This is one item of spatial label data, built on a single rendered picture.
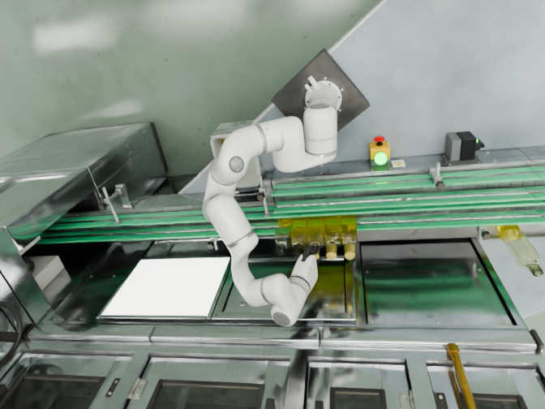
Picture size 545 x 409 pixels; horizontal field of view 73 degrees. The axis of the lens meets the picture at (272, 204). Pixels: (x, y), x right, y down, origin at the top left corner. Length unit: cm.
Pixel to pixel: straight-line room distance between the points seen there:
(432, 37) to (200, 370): 128
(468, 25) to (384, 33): 26
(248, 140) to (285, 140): 11
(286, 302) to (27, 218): 102
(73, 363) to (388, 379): 98
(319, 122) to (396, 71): 45
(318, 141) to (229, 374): 72
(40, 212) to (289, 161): 101
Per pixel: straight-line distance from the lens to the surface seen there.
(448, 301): 133
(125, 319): 143
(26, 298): 162
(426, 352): 117
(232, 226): 94
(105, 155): 198
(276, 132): 100
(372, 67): 141
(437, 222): 145
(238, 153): 93
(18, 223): 158
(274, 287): 98
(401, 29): 140
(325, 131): 106
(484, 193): 147
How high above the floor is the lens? 213
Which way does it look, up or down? 58 degrees down
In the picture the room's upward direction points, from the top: 163 degrees counter-clockwise
